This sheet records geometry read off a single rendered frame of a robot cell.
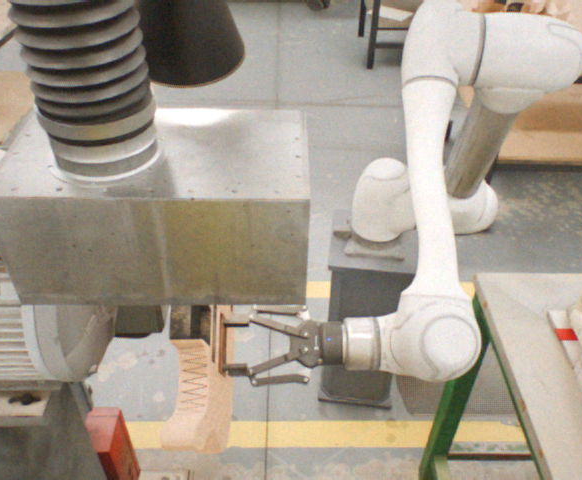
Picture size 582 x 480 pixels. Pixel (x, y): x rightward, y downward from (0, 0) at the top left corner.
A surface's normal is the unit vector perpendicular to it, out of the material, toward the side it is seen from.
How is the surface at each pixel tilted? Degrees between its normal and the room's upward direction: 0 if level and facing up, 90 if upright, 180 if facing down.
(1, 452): 90
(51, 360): 87
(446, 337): 48
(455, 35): 39
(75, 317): 87
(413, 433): 0
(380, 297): 90
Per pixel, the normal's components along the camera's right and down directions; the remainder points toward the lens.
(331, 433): 0.02, -0.76
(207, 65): 0.47, 0.51
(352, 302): -0.12, 0.64
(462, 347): 0.00, -0.04
